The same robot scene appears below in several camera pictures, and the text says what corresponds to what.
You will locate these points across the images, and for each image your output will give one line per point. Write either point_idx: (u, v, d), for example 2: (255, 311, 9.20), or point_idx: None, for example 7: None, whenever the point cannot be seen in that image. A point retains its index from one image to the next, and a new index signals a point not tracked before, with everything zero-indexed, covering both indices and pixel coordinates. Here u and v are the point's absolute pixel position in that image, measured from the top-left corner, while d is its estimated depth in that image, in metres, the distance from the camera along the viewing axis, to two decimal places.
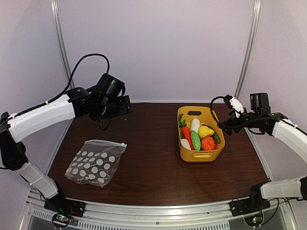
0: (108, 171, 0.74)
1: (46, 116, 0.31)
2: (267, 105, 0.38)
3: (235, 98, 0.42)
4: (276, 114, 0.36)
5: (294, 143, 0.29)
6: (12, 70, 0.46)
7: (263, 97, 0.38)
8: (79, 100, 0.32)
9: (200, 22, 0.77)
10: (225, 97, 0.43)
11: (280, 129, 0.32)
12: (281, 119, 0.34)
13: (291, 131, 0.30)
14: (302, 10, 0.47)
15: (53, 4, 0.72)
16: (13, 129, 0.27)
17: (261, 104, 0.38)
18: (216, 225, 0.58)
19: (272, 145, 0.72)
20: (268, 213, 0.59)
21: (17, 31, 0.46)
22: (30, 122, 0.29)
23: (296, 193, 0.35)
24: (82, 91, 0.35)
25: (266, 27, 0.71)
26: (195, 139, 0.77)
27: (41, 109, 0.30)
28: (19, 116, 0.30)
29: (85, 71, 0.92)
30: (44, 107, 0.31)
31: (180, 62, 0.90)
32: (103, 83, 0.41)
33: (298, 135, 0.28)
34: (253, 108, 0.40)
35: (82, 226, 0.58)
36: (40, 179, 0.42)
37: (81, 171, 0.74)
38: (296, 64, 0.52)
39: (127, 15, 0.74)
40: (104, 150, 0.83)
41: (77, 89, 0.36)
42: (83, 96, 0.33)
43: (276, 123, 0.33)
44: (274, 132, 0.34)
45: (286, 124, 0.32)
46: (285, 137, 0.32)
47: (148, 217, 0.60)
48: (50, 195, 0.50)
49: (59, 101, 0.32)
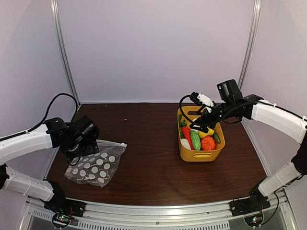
0: (108, 171, 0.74)
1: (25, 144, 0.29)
2: (238, 91, 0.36)
3: (202, 94, 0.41)
4: (250, 97, 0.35)
5: (277, 121, 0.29)
6: (12, 70, 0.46)
7: (231, 85, 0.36)
8: (56, 132, 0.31)
9: (200, 22, 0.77)
10: (192, 95, 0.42)
11: (259, 111, 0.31)
12: (257, 100, 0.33)
13: (271, 110, 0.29)
14: (302, 11, 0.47)
15: (53, 4, 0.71)
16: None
17: (231, 91, 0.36)
18: (216, 225, 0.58)
19: (272, 143, 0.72)
20: (268, 213, 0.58)
21: (17, 31, 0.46)
22: (8, 150, 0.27)
23: (293, 174, 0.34)
24: (61, 122, 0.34)
25: (266, 27, 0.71)
26: (195, 139, 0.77)
27: (22, 137, 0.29)
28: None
29: (85, 71, 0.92)
30: (24, 135, 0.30)
31: (180, 62, 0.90)
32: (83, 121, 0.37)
33: (282, 115, 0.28)
34: (225, 97, 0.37)
35: (82, 226, 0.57)
36: (29, 188, 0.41)
37: (81, 171, 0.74)
38: (296, 64, 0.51)
39: (127, 15, 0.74)
40: (104, 150, 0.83)
41: (56, 120, 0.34)
42: (61, 128, 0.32)
43: (254, 106, 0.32)
44: (253, 115, 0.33)
45: (264, 105, 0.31)
46: (266, 119, 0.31)
47: (148, 217, 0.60)
48: (49, 196, 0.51)
49: (40, 132, 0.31)
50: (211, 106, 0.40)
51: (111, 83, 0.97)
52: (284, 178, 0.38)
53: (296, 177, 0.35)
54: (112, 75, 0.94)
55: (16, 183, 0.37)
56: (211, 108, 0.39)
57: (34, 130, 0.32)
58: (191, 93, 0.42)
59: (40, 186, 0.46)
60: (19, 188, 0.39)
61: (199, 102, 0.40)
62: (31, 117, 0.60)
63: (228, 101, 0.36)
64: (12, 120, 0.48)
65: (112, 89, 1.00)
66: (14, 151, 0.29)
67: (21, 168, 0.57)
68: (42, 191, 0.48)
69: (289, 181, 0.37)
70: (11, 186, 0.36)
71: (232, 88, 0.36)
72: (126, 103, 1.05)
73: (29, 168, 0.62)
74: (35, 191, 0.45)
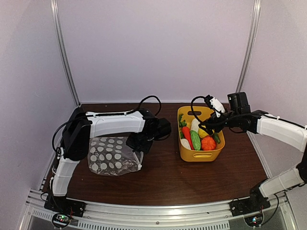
0: (105, 170, 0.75)
1: (125, 122, 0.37)
2: (246, 105, 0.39)
3: (216, 98, 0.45)
4: (255, 111, 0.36)
5: (281, 133, 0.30)
6: (13, 71, 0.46)
7: (242, 97, 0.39)
8: (150, 120, 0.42)
9: (199, 22, 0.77)
10: (206, 97, 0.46)
11: (264, 124, 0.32)
12: (262, 114, 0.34)
13: (274, 122, 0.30)
14: (301, 10, 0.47)
15: (53, 4, 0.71)
16: (93, 126, 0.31)
17: (240, 104, 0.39)
18: (216, 225, 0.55)
19: (272, 146, 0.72)
20: (268, 213, 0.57)
21: (17, 31, 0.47)
22: (107, 125, 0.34)
23: (297, 181, 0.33)
24: (150, 113, 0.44)
25: (266, 26, 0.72)
26: (195, 139, 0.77)
27: (122, 117, 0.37)
28: (99, 116, 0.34)
29: (84, 71, 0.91)
30: (124, 116, 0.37)
31: (180, 61, 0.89)
32: (164, 123, 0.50)
33: (285, 126, 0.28)
34: (233, 108, 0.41)
35: (82, 226, 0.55)
36: (68, 176, 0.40)
37: (93, 147, 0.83)
38: (296, 63, 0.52)
39: (128, 15, 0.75)
40: (124, 155, 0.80)
41: (146, 110, 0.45)
42: (154, 118, 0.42)
43: (258, 120, 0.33)
44: (258, 128, 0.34)
45: (267, 118, 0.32)
46: (270, 131, 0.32)
47: (147, 217, 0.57)
48: (57, 194, 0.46)
49: (136, 116, 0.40)
50: (221, 111, 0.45)
51: (111, 83, 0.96)
52: (286, 182, 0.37)
53: (299, 183, 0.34)
54: (112, 74, 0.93)
55: (69, 166, 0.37)
56: (220, 113, 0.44)
57: (130, 113, 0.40)
58: (206, 96, 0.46)
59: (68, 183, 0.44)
60: (64, 170, 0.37)
61: (210, 105, 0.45)
62: (31, 118, 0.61)
63: (235, 111, 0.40)
64: (12, 118, 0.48)
65: (112, 90, 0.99)
66: (110, 128, 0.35)
67: (21, 169, 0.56)
68: (58, 188, 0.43)
69: (291, 186, 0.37)
70: (65, 164, 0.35)
71: (241, 100, 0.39)
72: (126, 103, 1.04)
73: (29, 168, 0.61)
74: (57, 181, 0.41)
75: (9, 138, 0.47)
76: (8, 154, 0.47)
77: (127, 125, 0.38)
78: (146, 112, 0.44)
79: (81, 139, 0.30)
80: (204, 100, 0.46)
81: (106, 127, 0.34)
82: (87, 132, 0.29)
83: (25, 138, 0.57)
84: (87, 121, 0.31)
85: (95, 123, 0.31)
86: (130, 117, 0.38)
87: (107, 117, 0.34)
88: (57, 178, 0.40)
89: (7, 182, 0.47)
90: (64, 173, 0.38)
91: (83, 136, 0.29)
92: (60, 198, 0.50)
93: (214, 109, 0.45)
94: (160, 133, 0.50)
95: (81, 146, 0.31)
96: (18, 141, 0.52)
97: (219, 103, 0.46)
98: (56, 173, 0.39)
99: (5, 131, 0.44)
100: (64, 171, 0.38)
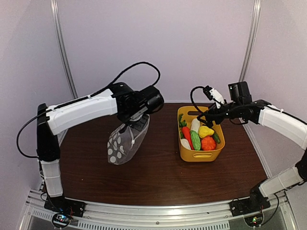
0: (120, 158, 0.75)
1: (91, 109, 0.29)
2: (247, 94, 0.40)
3: (215, 89, 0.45)
4: (258, 101, 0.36)
5: (283, 128, 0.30)
6: (12, 71, 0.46)
7: (242, 86, 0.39)
8: (124, 96, 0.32)
9: (199, 23, 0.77)
10: (205, 87, 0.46)
11: (267, 117, 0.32)
12: (265, 105, 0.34)
13: (278, 116, 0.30)
14: (302, 10, 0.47)
15: (53, 4, 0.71)
16: (52, 121, 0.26)
17: (242, 94, 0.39)
18: (216, 225, 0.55)
19: (272, 145, 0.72)
20: (268, 213, 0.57)
21: (17, 32, 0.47)
22: (69, 116, 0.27)
23: (296, 179, 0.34)
24: (126, 89, 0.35)
25: (266, 26, 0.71)
26: (195, 139, 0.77)
27: (85, 101, 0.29)
28: (58, 109, 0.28)
29: (84, 71, 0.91)
30: (88, 100, 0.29)
31: (179, 61, 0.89)
32: (148, 90, 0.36)
33: (289, 120, 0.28)
34: (234, 97, 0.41)
35: (82, 226, 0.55)
36: (56, 177, 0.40)
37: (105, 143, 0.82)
38: (295, 63, 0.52)
39: (128, 15, 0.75)
40: (117, 140, 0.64)
41: (120, 86, 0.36)
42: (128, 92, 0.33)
43: (262, 111, 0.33)
44: (260, 120, 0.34)
45: (272, 110, 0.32)
46: (273, 124, 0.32)
47: (147, 217, 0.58)
48: (54, 196, 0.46)
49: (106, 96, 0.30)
50: (221, 102, 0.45)
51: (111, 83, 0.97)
52: (285, 182, 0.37)
53: (298, 182, 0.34)
54: (112, 75, 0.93)
55: (52, 167, 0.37)
56: (221, 105, 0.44)
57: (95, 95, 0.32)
58: (206, 86, 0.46)
59: (60, 183, 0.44)
60: (48, 172, 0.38)
61: (210, 96, 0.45)
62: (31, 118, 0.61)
63: (236, 102, 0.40)
64: (12, 118, 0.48)
65: None
66: (76, 119, 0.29)
67: (21, 169, 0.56)
68: (55, 188, 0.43)
69: (290, 185, 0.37)
70: (46, 165, 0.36)
71: (242, 89, 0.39)
72: None
73: (29, 168, 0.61)
74: (48, 182, 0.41)
75: (9, 138, 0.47)
76: (8, 154, 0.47)
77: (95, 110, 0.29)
78: (120, 87, 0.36)
79: (46, 138, 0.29)
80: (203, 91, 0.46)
81: (71, 119, 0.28)
82: (49, 130, 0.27)
83: (25, 138, 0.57)
84: (43, 118, 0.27)
85: (53, 118, 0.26)
86: (96, 99, 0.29)
87: (68, 106, 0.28)
88: (45, 180, 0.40)
89: (7, 182, 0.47)
90: (49, 174, 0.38)
91: (46, 134, 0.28)
92: (60, 198, 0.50)
93: (214, 99, 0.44)
94: (152, 107, 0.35)
95: (50, 145, 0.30)
96: (18, 142, 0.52)
97: (219, 93, 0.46)
98: (42, 175, 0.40)
99: (5, 131, 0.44)
100: (48, 172, 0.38)
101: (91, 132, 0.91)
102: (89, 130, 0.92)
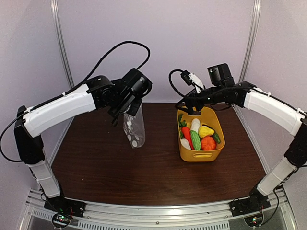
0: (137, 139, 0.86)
1: (63, 108, 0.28)
2: (229, 76, 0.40)
3: (194, 74, 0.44)
4: (243, 84, 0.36)
5: (270, 112, 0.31)
6: (12, 71, 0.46)
7: (222, 68, 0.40)
8: (100, 90, 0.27)
9: (199, 23, 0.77)
10: (183, 72, 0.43)
11: (256, 101, 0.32)
12: (251, 88, 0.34)
13: (268, 101, 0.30)
14: (301, 10, 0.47)
15: (53, 4, 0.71)
16: (28, 124, 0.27)
17: (223, 76, 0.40)
18: (217, 225, 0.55)
19: (271, 144, 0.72)
20: (268, 213, 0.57)
21: (17, 32, 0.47)
22: (44, 117, 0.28)
23: (289, 167, 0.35)
24: (103, 81, 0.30)
25: (266, 26, 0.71)
26: (195, 139, 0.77)
27: (58, 101, 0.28)
28: (35, 109, 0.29)
29: (84, 71, 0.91)
30: (62, 99, 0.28)
31: (179, 61, 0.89)
32: (129, 77, 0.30)
33: (280, 108, 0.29)
34: (216, 81, 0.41)
35: (82, 226, 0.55)
36: (48, 178, 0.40)
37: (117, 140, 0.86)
38: (295, 63, 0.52)
39: (128, 15, 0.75)
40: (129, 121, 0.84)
41: (98, 78, 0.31)
42: (105, 86, 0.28)
43: (248, 95, 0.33)
44: (245, 103, 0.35)
45: (259, 94, 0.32)
46: (259, 108, 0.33)
47: (147, 217, 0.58)
48: (53, 195, 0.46)
49: (79, 92, 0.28)
50: (201, 87, 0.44)
51: None
52: (280, 173, 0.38)
53: (292, 170, 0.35)
54: (112, 75, 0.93)
55: (41, 168, 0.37)
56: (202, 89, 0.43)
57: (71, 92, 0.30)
58: (183, 71, 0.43)
59: (56, 182, 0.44)
60: (39, 173, 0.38)
61: (190, 80, 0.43)
62: None
63: (218, 85, 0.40)
64: (12, 118, 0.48)
65: None
66: (53, 118, 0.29)
67: (21, 169, 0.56)
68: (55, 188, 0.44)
69: (286, 175, 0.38)
70: (35, 167, 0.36)
71: (223, 72, 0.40)
72: None
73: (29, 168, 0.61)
74: (43, 183, 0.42)
75: (8, 138, 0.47)
76: (9, 154, 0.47)
77: (69, 109, 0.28)
78: (97, 81, 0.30)
79: (24, 141, 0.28)
80: (182, 76, 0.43)
81: (47, 120, 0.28)
82: (27, 133, 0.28)
83: None
84: (20, 121, 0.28)
85: (28, 120, 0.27)
86: (68, 99, 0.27)
87: (43, 106, 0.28)
88: (40, 181, 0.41)
89: (7, 182, 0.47)
90: (40, 175, 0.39)
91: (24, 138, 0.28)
92: (60, 198, 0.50)
93: (194, 84, 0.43)
94: (138, 93, 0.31)
95: (30, 149, 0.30)
96: None
97: (198, 78, 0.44)
98: (35, 177, 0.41)
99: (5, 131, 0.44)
100: (40, 173, 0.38)
101: (91, 132, 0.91)
102: (89, 130, 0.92)
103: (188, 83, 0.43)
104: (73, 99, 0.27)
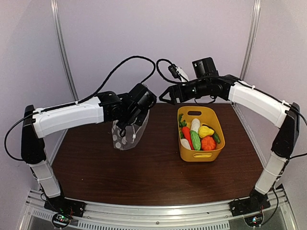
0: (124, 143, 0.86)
1: (76, 116, 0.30)
2: (213, 69, 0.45)
3: (181, 67, 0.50)
4: (228, 77, 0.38)
5: (254, 105, 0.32)
6: (12, 71, 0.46)
7: (207, 62, 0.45)
8: (111, 105, 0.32)
9: (199, 23, 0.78)
10: (171, 64, 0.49)
11: (240, 95, 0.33)
12: (235, 82, 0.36)
13: (252, 95, 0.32)
14: (302, 10, 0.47)
15: (53, 4, 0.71)
16: (38, 125, 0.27)
17: (208, 69, 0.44)
18: (216, 225, 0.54)
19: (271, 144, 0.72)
20: (268, 213, 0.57)
21: (17, 32, 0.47)
22: (54, 121, 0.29)
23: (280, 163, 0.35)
24: (113, 97, 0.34)
25: (266, 26, 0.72)
26: (195, 139, 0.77)
27: (72, 109, 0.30)
28: (45, 111, 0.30)
29: (84, 71, 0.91)
30: (75, 107, 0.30)
31: (179, 61, 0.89)
32: (136, 93, 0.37)
33: (263, 100, 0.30)
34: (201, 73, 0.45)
35: (82, 225, 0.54)
36: (49, 178, 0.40)
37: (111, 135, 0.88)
38: (295, 63, 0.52)
39: (128, 15, 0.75)
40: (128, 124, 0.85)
41: (108, 93, 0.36)
42: (115, 101, 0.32)
43: (232, 87, 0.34)
44: (230, 96, 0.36)
45: (243, 88, 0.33)
46: (244, 101, 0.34)
47: (147, 217, 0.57)
48: (54, 195, 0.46)
49: (91, 104, 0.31)
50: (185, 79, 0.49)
51: (111, 84, 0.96)
52: (275, 169, 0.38)
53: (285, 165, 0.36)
54: (112, 75, 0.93)
55: (41, 168, 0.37)
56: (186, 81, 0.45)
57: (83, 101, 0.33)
58: (171, 64, 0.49)
59: (55, 182, 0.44)
60: (39, 173, 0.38)
61: (176, 72, 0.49)
62: None
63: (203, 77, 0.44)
64: (13, 119, 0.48)
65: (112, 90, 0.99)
66: (61, 123, 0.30)
67: (21, 169, 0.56)
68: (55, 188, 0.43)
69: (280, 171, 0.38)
70: (35, 167, 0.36)
71: (208, 65, 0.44)
72: None
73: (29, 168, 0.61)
74: (44, 183, 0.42)
75: (9, 138, 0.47)
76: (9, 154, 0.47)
77: (81, 118, 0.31)
78: (108, 96, 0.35)
79: (29, 141, 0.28)
80: (170, 68, 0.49)
81: (56, 124, 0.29)
82: (34, 132, 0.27)
83: None
84: (28, 120, 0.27)
85: (38, 121, 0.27)
86: (81, 108, 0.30)
87: (55, 111, 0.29)
88: (40, 181, 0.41)
89: (7, 182, 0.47)
90: (41, 175, 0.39)
91: (29, 137, 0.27)
92: (60, 198, 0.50)
93: (180, 75, 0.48)
94: (144, 107, 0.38)
95: (33, 148, 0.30)
96: (18, 142, 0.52)
97: (184, 72, 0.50)
98: (35, 176, 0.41)
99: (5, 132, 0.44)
100: (40, 173, 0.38)
101: (91, 132, 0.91)
102: (89, 130, 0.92)
103: (174, 74, 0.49)
104: (86, 109, 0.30)
